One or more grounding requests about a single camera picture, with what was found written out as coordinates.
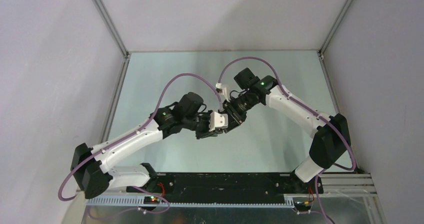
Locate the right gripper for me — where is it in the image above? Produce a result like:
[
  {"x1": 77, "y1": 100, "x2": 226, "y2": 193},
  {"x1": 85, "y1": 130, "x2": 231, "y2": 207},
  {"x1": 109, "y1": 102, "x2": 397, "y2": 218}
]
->
[{"x1": 222, "y1": 90, "x2": 259, "y2": 133}]

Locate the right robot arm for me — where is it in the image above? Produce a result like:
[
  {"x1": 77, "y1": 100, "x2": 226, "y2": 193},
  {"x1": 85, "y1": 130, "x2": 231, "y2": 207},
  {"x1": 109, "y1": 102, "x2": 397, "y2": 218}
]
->
[{"x1": 216, "y1": 68, "x2": 351, "y2": 193}]

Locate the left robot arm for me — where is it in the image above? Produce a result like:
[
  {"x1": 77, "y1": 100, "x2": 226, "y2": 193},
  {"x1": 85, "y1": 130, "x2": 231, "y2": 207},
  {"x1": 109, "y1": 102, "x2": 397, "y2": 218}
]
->
[{"x1": 70, "y1": 92, "x2": 229, "y2": 199}]

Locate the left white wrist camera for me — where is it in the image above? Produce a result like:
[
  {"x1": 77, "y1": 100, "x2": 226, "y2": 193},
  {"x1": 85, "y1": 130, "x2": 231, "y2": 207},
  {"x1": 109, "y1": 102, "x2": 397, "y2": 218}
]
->
[{"x1": 209, "y1": 111, "x2": 229, "y2": 132}]

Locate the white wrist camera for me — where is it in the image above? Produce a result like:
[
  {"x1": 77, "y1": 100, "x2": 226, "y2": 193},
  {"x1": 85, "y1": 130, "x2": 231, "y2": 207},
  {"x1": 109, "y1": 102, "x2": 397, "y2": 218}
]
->
[
  {"x1": 215, "y1": 83, "x2": 231, "y2": 102},
  {"x1": 209, "y1": 111, "x2": 229, "y2": 132}
]

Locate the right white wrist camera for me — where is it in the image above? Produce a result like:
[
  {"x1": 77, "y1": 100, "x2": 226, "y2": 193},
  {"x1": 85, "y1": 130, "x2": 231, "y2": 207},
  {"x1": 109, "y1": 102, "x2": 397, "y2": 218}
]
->
[{"x1": 215, "y1": 83, "x2": 231, "y2": 102}]

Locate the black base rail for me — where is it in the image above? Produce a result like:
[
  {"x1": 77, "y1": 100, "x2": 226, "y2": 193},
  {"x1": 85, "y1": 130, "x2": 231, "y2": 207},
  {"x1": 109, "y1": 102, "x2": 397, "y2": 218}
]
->
[{"x1": 143, "y1": 172, "x2": 324, "y2": 204}]

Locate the right aluminium frame post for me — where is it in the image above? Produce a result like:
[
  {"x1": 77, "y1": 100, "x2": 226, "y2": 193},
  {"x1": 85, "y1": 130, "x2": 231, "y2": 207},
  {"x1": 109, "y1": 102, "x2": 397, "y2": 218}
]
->
[{"x1": 318, "y1": 0, "x2": 355, "y2": 59}]

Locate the aluminium frame post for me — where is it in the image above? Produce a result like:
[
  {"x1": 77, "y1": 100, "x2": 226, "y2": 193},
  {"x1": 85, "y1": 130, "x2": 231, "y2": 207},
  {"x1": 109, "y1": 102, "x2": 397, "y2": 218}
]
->
[
  {"x1": 92, "y1": 0, "x2": 129, "y2": 58},
  {"x1": 318, "y1": 0, "x2": 355, "y2": 59}
]

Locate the left aluminium frame post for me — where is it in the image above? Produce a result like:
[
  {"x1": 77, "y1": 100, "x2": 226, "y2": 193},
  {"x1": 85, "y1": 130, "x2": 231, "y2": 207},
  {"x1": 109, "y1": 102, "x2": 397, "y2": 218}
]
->
[{"x1": 92, "y1": 0, "x2": 129, "y2": 58}]

